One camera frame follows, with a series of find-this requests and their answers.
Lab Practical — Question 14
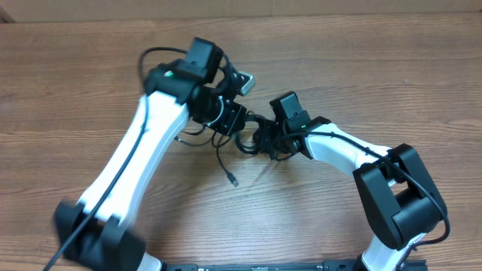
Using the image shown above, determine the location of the black USB cable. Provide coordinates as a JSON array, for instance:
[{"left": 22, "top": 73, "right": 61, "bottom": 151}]
[{"left": 175, "top": 112, "right": 272, "bottom": 188}]

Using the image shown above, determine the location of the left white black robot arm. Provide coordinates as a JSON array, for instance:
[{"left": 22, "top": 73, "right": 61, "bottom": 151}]
[{"left": 53, "top": 38, "right": 255, "bottom": 271}]

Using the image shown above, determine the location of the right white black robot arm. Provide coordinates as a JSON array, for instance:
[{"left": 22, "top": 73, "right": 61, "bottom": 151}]
[{"left": 246, "top": 92, "right": 450, "bottom": 270}]

